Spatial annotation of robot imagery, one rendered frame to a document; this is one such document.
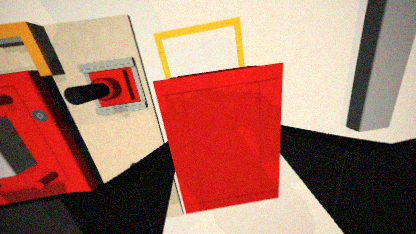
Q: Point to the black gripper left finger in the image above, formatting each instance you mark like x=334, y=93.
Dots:
x=133, y=202

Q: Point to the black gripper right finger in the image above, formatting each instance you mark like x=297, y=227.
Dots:
x=366, y=186

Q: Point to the yellow rectangular outline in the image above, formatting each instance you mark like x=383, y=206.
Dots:
x=197, y=29

